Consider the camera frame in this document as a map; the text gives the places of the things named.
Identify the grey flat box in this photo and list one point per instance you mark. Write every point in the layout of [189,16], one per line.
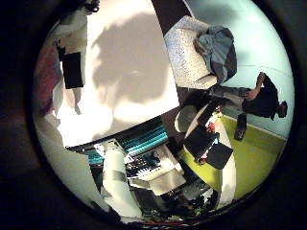
[168,182]

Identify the white plush toy pink patches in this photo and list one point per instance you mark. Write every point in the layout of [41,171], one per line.
[46,76]

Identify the green floor mat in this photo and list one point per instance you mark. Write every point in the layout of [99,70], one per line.
[255,156]

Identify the person in black shirt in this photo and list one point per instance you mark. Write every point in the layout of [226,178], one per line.
[262,96]

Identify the white round table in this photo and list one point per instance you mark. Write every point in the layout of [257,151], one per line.
[228,179]

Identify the speckled upholstered armchair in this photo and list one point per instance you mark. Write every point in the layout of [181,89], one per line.
[185,54]

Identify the teal striped rack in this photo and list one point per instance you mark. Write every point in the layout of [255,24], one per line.
[147,139]

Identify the blue grey jacket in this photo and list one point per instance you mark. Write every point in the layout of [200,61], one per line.
[220,51]

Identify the black upright object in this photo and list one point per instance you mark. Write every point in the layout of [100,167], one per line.
[240,127]

